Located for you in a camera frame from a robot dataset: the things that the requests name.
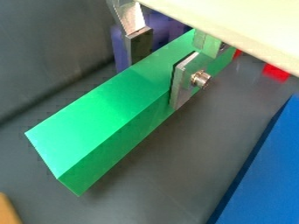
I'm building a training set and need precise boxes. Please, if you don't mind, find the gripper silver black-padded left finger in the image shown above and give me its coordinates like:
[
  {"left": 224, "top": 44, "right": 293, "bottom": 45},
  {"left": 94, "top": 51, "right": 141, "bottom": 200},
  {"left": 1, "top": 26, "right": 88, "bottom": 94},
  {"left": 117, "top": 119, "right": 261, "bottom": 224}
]
[{"left": 106, "top": 0, "right": 153, "bottom": 65}]

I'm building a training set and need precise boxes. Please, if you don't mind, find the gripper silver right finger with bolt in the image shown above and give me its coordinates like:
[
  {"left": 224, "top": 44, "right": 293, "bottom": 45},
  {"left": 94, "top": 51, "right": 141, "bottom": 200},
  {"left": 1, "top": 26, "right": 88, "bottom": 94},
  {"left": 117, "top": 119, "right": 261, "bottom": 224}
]
[{"left": 169, "top": 30, "right": 229, "bottom": 109}]

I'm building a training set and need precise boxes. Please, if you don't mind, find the long green block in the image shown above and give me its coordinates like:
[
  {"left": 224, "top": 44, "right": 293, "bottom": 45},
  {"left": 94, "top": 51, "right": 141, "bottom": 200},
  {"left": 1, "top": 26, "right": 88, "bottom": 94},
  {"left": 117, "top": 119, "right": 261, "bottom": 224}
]
[{"left": 22, "top": 28, "right": 237, "bottom": 197}]

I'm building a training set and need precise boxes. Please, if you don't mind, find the purple block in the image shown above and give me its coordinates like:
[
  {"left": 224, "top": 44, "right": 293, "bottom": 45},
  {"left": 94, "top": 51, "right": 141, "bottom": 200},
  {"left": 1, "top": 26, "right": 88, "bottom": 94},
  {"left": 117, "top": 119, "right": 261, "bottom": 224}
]
[{"left": 110, "top": 10, "right": 192, "bottom": 73}]

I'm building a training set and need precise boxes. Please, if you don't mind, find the red stepped block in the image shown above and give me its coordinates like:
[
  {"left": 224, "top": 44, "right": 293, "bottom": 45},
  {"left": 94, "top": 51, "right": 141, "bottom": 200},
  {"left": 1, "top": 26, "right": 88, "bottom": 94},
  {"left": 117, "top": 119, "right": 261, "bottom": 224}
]
[{"left": 232, "top": 49, "right": 290, "bottom": 83}]

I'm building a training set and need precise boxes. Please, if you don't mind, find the long blue block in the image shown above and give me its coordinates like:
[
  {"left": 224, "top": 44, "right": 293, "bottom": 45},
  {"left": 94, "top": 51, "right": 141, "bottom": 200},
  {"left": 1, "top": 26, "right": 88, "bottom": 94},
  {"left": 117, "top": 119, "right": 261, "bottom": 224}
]
[{"left": 206, "top": 94, "right": 299, "bottom": 224}]

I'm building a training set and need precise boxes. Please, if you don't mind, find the orange white block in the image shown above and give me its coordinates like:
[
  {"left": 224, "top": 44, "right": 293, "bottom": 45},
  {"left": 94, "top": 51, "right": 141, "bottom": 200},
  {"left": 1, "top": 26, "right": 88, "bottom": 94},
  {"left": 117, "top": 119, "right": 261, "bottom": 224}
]
[{"left": 0, "top": 192, "right": 22, "bottom": 224}]

